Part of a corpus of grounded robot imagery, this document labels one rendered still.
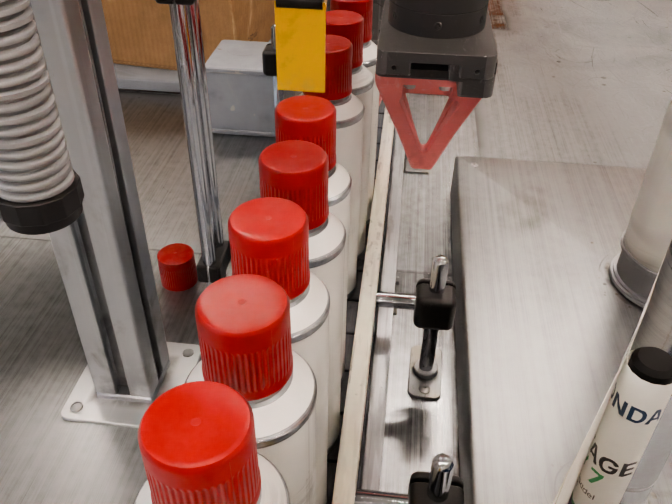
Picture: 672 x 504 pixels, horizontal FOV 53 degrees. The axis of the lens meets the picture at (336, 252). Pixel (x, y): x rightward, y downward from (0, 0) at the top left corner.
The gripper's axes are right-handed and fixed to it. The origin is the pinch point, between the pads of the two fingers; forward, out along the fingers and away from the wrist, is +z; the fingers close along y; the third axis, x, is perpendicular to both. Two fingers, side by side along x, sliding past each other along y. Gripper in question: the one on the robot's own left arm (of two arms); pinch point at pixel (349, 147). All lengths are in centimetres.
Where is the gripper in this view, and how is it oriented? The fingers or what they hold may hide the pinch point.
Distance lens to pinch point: 64.2
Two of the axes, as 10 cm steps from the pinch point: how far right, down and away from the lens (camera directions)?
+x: 1.0, 0.1, 10.0
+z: -0.5, 10.0, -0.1
